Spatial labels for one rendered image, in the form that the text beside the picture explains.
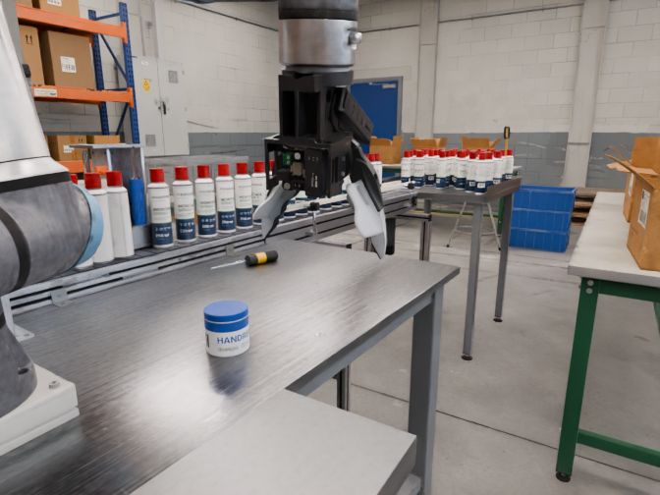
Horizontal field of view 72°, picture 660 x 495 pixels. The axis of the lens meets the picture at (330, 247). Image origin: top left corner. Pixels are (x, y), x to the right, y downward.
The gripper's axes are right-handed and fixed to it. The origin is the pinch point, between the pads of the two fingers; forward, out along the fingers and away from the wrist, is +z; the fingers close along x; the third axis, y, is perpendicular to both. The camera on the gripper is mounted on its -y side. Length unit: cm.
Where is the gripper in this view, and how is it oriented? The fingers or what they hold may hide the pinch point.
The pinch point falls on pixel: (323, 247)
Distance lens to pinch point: 55.1
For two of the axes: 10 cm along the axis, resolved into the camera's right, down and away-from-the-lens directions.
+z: -0.2, 9.1, 4.0
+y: -3.6, 3.7, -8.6
